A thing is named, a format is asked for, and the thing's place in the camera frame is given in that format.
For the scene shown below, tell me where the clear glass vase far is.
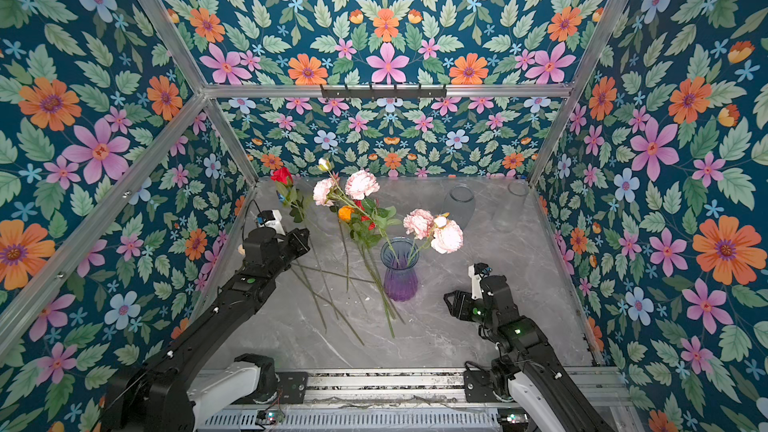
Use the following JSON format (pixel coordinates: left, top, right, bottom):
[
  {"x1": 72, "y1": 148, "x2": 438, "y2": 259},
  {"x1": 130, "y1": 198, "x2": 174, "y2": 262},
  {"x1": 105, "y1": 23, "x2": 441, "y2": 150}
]
[{"x1": 492, "y1": 180, "x2": 530, "y2": 232}]

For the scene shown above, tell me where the black hook rack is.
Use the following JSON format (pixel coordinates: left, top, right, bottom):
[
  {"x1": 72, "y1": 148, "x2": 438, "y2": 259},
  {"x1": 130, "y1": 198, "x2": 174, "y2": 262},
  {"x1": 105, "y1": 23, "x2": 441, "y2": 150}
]
[{"x1": 320, "y1": 84, "x2": 448, "y2": 100}]

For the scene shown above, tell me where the red rose stem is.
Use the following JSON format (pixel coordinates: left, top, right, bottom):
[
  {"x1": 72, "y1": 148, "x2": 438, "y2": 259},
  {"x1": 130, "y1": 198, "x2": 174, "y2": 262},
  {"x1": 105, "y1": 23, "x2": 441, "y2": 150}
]
[
  {"x1": 349, "y1": 199, "x2": 402, "y2": 338},
  {"x1": 270, "y1": 166, "x2": 307, "y2": 224}
]

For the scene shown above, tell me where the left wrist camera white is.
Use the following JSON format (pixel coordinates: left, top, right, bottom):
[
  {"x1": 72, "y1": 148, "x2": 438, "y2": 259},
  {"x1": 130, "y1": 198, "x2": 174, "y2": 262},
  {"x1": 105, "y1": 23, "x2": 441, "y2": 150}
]
[{"x1": 256, "y1": 210, "x2": 285, "y2": 235}]

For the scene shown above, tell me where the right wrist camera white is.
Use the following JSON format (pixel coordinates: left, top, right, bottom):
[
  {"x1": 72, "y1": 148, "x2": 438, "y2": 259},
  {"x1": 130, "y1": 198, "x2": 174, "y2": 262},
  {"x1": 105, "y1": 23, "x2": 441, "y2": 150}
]
[{"x1": 468, "y1": 262, "x2": 492, "y2": 300}]

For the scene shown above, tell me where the aluminium back crossbar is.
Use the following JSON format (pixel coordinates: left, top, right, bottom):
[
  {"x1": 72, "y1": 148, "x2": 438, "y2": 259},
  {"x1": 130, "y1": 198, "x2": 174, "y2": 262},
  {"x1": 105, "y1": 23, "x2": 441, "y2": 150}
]
[{"x1": 204, "y1": 84, "x2": 573, "y2": 100}]

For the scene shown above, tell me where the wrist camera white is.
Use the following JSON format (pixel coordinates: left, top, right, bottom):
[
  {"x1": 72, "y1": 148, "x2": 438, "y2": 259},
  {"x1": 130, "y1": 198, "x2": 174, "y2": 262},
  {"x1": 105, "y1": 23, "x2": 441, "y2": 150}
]
[
  {"x1": 256, "y1": 210, "x2": 285, "y2": 235},
  {"x1": 468, "y1": 262, "x2": 492, "y2": 300}
]

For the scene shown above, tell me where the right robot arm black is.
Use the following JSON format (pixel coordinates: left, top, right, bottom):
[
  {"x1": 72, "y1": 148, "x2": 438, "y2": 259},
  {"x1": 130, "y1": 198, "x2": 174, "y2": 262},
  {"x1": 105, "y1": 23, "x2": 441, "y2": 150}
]
[{"x1": 443, "y1": 271, "x2": 613, "y2": 431}]

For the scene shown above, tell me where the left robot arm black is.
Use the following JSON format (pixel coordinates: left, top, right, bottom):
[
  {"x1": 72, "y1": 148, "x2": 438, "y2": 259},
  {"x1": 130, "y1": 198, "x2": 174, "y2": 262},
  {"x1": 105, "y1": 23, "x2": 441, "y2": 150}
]
[{"x1": 98, "y1": 227, "x2": 310, "y2": 431}]

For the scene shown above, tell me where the clear ribbed glass vase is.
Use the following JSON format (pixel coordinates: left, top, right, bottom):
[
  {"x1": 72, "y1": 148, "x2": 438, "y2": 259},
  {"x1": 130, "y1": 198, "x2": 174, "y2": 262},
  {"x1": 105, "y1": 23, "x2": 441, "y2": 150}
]
[{"x1": 442, "y1": 185, "x2": 475, "y2": 230}]

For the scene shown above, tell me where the aluminium frame post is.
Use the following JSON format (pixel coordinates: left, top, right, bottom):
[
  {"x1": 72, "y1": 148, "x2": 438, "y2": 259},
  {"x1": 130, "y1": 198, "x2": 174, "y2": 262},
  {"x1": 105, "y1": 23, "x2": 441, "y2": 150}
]
[
  {"x1": 138, "y1": 0, "x2": 258, "y2": 188},
  {"x1": 529, "y1": 0, "x2": 629, "y2": 189}
]

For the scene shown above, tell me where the aluminium frame post right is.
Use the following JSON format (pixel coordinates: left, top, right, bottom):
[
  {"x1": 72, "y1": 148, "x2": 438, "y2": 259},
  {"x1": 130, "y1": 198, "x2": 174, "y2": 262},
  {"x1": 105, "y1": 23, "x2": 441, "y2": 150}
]
[{"x1": 529, "y1": 0, "x2": 629, "y2": 189}]

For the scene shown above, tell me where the purple blue glass vase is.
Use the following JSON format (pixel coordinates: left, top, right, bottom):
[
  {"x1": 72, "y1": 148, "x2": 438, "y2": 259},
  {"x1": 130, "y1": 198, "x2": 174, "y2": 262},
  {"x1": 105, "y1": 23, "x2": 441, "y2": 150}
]
[{"x1": 380, "y1": 237, "x2": 419, "y2": 302}]

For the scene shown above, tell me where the orange rose stem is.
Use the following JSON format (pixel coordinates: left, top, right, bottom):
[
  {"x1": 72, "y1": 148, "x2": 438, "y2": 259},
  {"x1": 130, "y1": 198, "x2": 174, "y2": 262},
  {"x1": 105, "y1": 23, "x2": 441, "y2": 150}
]
[{"x1": 337, "y1": 206, "x2": 354, "y2": 288}]

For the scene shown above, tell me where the pink carnation spray stem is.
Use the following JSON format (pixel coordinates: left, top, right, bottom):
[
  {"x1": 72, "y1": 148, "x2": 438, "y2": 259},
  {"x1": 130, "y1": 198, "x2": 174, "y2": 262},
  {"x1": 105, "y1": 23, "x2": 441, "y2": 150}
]
[{"x1": 312, "y1": 159, "x2": 397, "y2": 238}]

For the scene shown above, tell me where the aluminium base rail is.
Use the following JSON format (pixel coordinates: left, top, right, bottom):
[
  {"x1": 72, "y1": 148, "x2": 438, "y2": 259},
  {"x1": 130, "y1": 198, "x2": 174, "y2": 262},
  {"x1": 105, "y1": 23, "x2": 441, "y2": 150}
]
[{"x1": 200, "y1": 366, "x2": 643, "y2": 431}]

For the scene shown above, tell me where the aluminium frame post left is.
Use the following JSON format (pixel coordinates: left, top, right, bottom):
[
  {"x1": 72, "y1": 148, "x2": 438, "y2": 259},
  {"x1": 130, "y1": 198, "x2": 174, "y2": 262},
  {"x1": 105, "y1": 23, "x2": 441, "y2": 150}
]
[{"x1": 138, "y1": 0, "x2": 258, "y2": 188}]

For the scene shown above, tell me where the red rose stem lying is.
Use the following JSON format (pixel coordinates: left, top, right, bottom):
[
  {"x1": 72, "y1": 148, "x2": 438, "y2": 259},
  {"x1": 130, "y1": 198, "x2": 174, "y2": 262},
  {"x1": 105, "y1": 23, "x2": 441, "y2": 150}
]
[{"x1": 349, "y1": 199, "x2": 402, "y2": 338}]

